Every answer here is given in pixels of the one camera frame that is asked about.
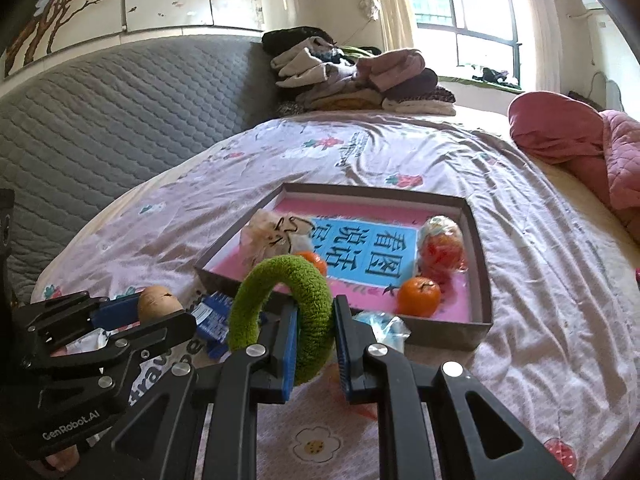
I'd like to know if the green fuzzy ring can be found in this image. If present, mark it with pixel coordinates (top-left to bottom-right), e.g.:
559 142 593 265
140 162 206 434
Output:
226 253 335 387

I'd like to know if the white wall air conditioner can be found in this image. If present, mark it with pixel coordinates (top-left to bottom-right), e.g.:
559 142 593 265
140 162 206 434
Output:
580 0 603 11

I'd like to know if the grey quilted headboard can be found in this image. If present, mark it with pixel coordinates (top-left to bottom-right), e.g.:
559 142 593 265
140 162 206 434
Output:
1 35 277 299

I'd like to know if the person left hand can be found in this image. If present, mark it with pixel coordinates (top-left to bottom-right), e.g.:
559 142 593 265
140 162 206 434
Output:
46 445 80 474

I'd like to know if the beige curtain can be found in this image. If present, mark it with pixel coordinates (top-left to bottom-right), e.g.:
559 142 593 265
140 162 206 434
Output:
359 0 416 50
523 0 562 93

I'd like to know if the red quilted blanket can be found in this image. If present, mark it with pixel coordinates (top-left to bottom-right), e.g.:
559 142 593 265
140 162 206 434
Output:
508 91 640 240

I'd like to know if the window with dark frame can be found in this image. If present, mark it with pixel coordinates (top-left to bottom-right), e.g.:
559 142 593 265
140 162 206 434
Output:
408 0 521 89

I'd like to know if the toy egg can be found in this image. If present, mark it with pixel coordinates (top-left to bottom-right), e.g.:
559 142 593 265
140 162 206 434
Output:
354 311 411 353
418 216 466 281

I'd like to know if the painted wall panel mural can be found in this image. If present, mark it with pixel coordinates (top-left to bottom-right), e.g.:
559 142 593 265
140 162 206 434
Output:
1 0 264 77

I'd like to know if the beige right curtain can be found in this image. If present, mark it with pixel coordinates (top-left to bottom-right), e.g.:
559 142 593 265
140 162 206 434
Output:
523 0 562 93

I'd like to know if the beige left curtain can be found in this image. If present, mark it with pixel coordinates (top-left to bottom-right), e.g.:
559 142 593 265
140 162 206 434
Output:
359 0 416 50

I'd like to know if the pink strawberry bed sheet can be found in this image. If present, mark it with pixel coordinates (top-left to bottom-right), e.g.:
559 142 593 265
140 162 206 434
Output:
32 113 639 479

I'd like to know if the dark cardboard box tray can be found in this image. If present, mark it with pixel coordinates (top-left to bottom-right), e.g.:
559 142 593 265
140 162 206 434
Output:
195 183 494 351

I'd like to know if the pile of folded clothes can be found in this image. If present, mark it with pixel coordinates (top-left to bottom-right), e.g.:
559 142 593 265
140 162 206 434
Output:
262 26 457 117

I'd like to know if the orange tangerine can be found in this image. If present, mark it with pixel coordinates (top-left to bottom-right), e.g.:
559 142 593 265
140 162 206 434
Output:
296 252 328 276
397 276 442 318

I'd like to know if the beige drawstring pouch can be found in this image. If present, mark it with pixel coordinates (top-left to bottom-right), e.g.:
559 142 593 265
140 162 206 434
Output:
239 209 316 269

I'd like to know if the blue cookie packet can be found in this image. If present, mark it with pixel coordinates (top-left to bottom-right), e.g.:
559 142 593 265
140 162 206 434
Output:
192 292 232 360

